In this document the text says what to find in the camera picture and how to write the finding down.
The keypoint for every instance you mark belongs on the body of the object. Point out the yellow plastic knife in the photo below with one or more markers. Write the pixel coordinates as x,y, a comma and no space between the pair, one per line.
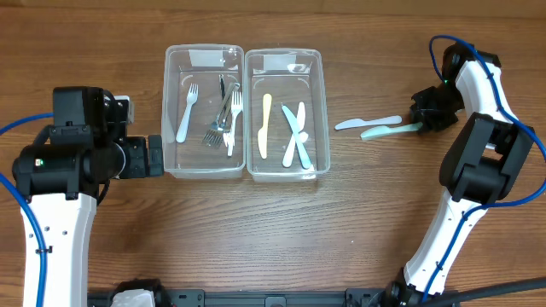
263,131

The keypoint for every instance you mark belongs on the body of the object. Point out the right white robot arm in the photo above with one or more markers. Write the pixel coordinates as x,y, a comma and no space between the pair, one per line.
478,171

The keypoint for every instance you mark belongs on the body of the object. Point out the metal fork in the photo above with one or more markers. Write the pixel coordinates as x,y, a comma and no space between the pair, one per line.
213,136
223,124

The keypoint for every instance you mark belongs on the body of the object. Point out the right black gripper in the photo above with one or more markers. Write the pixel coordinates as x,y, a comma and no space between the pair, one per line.
429,117

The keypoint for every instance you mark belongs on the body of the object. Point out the right clear plastic container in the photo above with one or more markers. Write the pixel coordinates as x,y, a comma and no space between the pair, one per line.
290,76

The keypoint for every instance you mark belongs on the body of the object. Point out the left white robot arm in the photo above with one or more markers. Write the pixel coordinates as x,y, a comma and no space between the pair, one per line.
61,179

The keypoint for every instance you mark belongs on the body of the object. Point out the white plastic knife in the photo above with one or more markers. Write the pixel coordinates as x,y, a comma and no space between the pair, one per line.
288,156

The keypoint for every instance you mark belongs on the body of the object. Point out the left clear plastic container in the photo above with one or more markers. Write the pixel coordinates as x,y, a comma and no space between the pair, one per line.
200,64

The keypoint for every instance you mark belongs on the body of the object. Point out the black handled utensil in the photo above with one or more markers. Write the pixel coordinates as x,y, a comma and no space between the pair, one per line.
222,86

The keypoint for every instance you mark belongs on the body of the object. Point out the pale blue plastic knife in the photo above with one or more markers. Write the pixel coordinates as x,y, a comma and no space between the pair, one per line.
356,123

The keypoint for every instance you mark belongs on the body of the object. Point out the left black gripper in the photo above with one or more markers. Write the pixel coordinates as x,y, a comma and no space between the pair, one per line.
154,154

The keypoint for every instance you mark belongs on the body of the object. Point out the white plastic fork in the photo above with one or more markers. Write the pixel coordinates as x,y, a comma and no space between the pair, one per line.
236,109
191,99

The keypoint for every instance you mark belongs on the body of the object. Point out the clear plastic container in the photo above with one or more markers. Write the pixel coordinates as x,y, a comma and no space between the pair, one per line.
200,64
290,76

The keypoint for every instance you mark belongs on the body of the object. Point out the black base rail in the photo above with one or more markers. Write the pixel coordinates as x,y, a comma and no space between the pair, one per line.
351,297

